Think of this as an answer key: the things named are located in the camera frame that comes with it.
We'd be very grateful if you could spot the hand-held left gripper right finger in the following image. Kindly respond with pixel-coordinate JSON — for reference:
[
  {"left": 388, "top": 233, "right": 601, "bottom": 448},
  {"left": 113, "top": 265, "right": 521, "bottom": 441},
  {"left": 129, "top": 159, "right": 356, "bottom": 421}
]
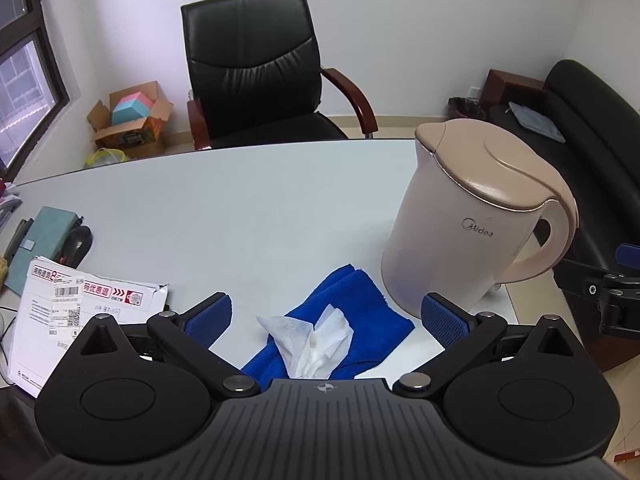
[{"left": 392, "top": 292, "right": 586, "bottom": 401}]

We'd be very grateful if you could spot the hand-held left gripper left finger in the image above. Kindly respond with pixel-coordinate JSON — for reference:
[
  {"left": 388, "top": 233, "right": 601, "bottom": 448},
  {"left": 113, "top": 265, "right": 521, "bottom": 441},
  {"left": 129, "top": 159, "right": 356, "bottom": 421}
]
[{"left": 70, "top": 292, "right": 261, "bottom": 397}]

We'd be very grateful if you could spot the beige electric kettle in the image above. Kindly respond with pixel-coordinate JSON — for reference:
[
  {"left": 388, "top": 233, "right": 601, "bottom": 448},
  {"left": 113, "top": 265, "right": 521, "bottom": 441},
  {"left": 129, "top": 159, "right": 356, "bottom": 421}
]
[{"left": 381, "top": 119, "right": 580, "bottom": 320}]

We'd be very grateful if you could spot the white paper tissue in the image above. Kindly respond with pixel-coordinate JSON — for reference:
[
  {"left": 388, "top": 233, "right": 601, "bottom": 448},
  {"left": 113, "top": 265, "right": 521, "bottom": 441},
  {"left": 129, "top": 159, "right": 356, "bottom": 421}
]
[{"left": 256, "top": 304, "right": 355, "bottom": 380}]

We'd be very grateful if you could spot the blue microfibre cloth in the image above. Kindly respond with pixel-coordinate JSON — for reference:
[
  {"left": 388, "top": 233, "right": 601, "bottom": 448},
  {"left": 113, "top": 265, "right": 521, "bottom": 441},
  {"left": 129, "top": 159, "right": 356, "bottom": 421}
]
[{"left": 241, "top": 262, "right": 416, "bottom": 383}]

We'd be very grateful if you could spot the black leather sofa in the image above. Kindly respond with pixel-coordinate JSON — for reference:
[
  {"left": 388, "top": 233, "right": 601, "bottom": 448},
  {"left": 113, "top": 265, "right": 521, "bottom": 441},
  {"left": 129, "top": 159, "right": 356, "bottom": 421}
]
[{"left": 487, "top": 59, "right": 640, "bottom": 373}]

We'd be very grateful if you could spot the black computer mouse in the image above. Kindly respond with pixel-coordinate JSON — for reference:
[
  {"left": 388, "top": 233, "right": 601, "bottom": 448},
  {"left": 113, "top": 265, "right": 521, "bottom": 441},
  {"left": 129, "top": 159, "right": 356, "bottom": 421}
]
[{"left": 60, "top": 225, "right": 93, "bottom": 268}]

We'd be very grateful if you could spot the grey pouch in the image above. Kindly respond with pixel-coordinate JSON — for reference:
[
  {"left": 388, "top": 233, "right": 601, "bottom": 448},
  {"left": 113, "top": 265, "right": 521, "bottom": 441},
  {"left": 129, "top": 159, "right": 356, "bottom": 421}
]
[{"left": 507, "top": 101, "right": 567, "bottom": 143}]

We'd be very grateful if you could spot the white courier envelope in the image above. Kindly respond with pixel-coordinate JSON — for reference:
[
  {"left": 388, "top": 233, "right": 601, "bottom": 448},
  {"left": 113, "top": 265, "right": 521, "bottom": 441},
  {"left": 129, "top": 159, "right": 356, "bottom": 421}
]
[{"left": 9, "top": 256, "right": 170, "bottom": 398}]

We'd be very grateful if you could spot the yellow plastic bag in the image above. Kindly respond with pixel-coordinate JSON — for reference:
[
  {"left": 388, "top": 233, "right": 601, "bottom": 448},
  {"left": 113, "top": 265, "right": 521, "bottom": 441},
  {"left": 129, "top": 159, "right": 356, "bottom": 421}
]
[{"left": 82, "top": 147, "right": 133, "bottom": 171}]

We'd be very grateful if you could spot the open cardboard box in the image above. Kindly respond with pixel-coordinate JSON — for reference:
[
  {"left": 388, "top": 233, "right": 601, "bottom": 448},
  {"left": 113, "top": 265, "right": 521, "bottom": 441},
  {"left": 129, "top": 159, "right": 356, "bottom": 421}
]
[{"left": 86, "top": 81, "right": 175, "bottom": 160}]

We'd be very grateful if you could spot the red trash bin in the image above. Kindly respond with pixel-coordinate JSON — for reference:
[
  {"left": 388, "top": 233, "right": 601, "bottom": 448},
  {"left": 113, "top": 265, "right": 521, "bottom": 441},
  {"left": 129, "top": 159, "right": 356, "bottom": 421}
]
[{"left": 447, "top": 96, "right": 493, "bottom": 121}]

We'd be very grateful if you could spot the brown wooden side table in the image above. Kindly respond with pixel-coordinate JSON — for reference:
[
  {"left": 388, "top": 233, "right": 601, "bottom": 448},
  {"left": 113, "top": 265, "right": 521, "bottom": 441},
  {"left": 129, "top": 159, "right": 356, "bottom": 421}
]
[{"left": 481, "top": 69, "right": 548, "bottom": 111}]

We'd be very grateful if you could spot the teal box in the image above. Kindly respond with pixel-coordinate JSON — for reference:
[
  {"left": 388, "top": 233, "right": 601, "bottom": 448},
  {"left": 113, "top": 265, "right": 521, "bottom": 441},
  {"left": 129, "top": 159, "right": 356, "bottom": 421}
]
[{"left": 111, "top": 97, "right": 143, "bottom": 126}]

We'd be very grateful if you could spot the black leather office chair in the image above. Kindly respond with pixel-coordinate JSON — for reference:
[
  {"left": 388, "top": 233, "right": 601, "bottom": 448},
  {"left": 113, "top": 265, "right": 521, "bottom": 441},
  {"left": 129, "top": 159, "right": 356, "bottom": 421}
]
[{"left": 180, "top": 0, "right": 378, "bottom": 151}]

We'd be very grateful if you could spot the dark framed window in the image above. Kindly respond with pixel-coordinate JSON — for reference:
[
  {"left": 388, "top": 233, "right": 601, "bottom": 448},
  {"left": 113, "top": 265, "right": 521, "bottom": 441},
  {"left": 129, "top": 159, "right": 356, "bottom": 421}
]
[{"left": 0, "top": 0, "right": 71, "bottom": 181}]

